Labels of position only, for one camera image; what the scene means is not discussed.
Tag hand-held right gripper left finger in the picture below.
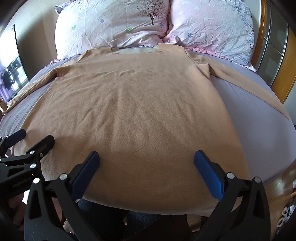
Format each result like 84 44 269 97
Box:
23 151 101 241

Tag beige long-sleeve shirt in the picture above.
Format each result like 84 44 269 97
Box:
1 44 291 217

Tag window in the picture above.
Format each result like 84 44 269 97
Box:
0 25 30 103

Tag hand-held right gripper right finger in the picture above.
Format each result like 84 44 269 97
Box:
194 150 271 241

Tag grey-purple bed sheet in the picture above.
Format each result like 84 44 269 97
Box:
0 50 296 186

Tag white objects on floor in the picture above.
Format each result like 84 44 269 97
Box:
276 204 296 229

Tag floral pillow with tree print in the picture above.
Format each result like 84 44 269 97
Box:
54 0 172 60

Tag person's left hand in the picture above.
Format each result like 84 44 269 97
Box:
8 196 26 232

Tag wooden headboard with glass panels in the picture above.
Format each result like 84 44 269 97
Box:
251 0 296 104

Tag pink floral pillow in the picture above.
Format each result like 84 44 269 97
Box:
163 0 258 70

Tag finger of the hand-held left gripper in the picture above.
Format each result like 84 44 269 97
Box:
5 135 56 169
0 128 27 150

